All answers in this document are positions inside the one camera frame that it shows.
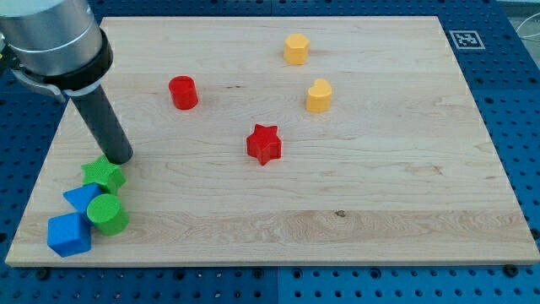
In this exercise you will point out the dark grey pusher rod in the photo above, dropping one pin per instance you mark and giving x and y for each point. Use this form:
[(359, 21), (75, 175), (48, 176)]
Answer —
[(102, 122)]

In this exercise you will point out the red star block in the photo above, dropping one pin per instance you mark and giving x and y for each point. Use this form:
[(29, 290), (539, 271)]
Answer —
[(264, 144)]

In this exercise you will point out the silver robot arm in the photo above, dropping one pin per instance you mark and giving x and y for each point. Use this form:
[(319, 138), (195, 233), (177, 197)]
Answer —
[(56, 48)]

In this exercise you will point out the green star block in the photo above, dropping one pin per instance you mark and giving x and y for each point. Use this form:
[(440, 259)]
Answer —
[(108, 176)]

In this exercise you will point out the red cylinder block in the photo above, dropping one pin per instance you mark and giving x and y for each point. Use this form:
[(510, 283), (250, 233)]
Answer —
[(183, 92)]

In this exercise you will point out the green cylinder block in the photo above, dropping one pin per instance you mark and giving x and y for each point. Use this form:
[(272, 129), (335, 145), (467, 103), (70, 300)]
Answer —
[(107, 214)]

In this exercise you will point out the blue triangle block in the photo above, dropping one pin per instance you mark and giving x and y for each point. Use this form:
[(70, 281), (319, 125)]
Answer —
[(80, 198)]

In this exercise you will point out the blue cube block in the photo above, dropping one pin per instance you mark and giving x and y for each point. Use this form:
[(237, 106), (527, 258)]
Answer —
[(68, 234)]

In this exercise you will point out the wooden board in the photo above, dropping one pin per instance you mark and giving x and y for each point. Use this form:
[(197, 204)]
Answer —
[(400, 170)]

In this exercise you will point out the yellow hexagon block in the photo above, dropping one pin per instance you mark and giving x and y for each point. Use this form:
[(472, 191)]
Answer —
[(296, 49)]

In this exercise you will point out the yellow heart block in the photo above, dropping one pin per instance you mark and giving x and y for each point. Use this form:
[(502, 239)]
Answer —
[(319, 96)]

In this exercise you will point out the white fiducial marker tag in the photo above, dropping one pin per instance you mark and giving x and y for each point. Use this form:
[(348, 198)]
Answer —
[(466, 40)]

